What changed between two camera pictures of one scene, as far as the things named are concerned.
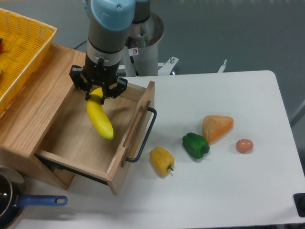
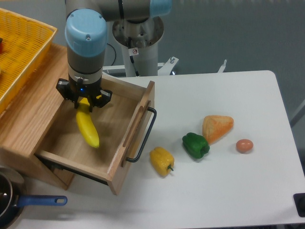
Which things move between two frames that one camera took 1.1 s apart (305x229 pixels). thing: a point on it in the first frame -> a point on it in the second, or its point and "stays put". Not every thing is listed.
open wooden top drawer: x=73 y=142 stays put
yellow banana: x=98 y=114 -> x=86 y=122
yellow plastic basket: x=24 y=44 stays put
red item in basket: x=1 y=46 stays put
